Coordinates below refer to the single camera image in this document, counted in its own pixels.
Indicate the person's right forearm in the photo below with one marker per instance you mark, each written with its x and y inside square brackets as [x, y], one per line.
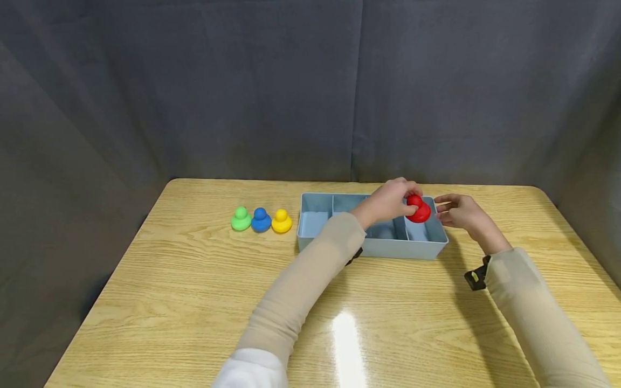
[543, 318]

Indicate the person's left hand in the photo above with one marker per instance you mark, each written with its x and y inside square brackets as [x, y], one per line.
[385, 201]

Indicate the person's right fingers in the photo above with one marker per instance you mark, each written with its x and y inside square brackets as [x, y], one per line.
[445, 219]

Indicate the yellow toy duck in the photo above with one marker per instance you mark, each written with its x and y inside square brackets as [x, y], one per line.
[281, 221]

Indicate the person's right thumb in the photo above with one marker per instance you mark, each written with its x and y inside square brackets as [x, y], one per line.
[443, 198]

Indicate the blue toy duck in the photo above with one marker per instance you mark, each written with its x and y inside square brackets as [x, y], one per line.
[261, 220]

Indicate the person's left fingers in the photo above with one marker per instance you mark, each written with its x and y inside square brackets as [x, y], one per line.
[406, 189]

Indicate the light blue divided tray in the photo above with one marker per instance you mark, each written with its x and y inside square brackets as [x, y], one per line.
[383, 241]

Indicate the person's right hand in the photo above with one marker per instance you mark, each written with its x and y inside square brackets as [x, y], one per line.
[465, 214]

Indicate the person's left forearm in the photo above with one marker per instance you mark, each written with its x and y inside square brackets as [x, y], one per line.
[301, 280]

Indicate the red toy duck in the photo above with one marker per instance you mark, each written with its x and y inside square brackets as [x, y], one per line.
[417, 209]

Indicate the green toy duck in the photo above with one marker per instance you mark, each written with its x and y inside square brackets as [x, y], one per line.
[241, 218]

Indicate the person's right index finger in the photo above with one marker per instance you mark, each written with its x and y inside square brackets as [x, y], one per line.
[444, 206]

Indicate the black wrist band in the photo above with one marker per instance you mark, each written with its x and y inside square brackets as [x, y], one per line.
[354, 255]
[477, 277]

